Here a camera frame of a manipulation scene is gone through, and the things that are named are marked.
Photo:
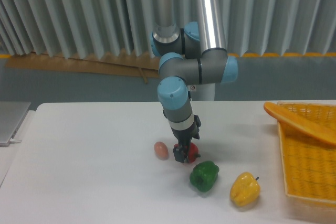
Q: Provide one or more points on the yellow bell pepper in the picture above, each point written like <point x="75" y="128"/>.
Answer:
<point x="245" y="190"/>

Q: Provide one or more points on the green bell pepper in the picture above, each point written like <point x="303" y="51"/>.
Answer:
<point x="204" y="176"/>

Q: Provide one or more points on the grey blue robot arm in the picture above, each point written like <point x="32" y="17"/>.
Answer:
<point x="195" y="54"/>

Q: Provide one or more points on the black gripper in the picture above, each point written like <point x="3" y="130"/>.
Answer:
<point x="184" y="132"/>

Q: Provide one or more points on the silver laptop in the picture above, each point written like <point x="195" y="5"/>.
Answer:
<point x="12" y="116"/>

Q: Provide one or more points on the orange basket handle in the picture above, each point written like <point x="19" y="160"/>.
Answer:
<point x="301" y="124"/>

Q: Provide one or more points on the yellow woven basket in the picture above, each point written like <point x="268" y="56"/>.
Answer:
<point x="308" y="167"/>

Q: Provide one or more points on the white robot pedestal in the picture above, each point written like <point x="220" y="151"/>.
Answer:
<point x="205" y="92"/>

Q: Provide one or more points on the red bell pepper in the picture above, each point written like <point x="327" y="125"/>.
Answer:
<point x="193" y="152"/>

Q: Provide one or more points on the brown egg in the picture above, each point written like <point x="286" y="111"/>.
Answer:
<point x="161" y="150"/>

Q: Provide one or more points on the brown cardboard sheet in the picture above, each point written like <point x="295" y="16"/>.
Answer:
<point x="124" y="64"/>

